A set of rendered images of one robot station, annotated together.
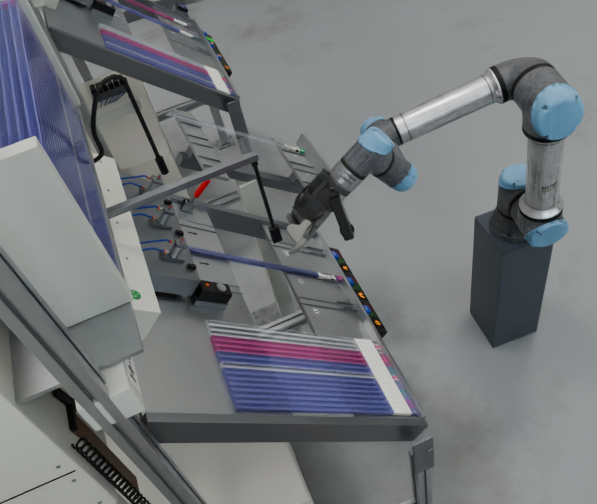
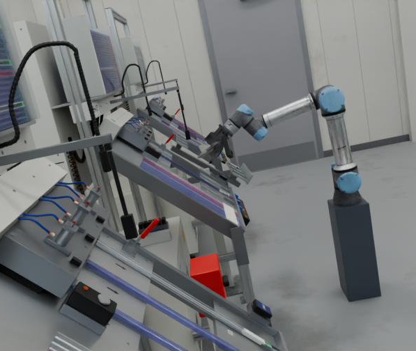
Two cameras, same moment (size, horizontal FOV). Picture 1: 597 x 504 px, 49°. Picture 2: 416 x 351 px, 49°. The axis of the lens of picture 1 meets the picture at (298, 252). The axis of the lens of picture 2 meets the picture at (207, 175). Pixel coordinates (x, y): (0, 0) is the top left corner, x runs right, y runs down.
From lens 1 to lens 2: 1.45 m
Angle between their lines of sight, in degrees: 36
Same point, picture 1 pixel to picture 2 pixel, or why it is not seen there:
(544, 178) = (336, 142)
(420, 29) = not seen: hidden behind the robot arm
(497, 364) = (348, 308)
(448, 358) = (318, 304)
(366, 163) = (237, 117)
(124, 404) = (86, 111)
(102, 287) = (95, 82)
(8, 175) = (74, 22)
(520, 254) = (348, 213)
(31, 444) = (51, 133)
